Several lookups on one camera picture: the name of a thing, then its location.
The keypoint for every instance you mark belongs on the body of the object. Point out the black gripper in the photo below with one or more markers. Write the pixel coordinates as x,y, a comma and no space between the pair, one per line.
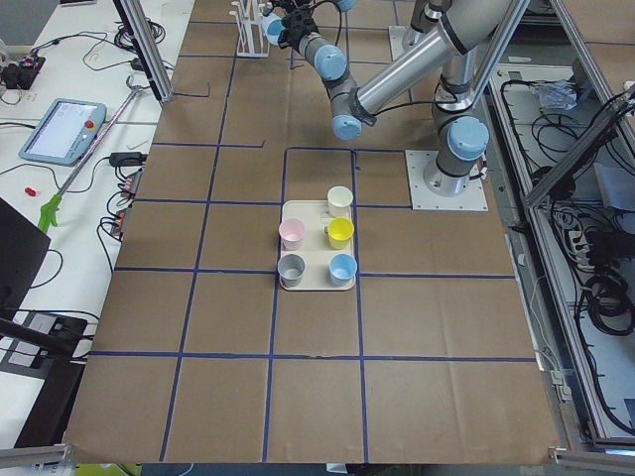
298,26

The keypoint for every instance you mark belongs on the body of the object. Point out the light blue plastic cup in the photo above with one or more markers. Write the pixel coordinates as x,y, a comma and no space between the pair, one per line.
273,28

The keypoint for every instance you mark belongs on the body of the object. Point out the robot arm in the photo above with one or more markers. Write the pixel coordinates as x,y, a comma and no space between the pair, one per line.
442,36
292,5

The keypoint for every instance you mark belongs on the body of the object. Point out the pale green plastic cup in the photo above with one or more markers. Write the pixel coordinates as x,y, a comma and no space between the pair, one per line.
339,200

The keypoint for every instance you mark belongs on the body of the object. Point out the pink plastic cup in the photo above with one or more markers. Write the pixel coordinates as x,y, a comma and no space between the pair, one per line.
292,233

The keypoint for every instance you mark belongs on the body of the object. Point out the yellow plastic cup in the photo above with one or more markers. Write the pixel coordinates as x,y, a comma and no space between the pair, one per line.
339,232

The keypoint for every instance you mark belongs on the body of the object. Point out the grey plastic cup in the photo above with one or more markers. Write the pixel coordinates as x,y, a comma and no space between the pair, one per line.
291,269

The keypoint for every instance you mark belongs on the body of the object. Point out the black power adapter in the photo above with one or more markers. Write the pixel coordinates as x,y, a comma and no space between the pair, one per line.
126,159

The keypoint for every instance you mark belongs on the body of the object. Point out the cream plastic tray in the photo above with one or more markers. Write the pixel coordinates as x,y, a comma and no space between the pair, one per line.
315,249

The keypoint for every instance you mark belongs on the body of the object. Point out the blue teach pendant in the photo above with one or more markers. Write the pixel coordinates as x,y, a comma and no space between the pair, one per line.
65,132

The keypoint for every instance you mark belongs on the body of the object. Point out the black computer monitor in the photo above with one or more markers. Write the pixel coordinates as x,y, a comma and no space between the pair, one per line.
23,250

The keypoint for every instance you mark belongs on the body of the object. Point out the white wire cup rack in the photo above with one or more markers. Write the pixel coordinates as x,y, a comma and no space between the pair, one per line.
252,42

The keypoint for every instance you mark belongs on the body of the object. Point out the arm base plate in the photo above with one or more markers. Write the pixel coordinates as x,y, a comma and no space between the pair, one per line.
431,190
398,37

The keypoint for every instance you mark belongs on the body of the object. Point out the aluminium frame post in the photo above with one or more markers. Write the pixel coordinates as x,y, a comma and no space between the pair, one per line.
136,25

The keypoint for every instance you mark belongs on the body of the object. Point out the green handled reacher grabber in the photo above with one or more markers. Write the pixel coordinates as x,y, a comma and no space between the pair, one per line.
49,210

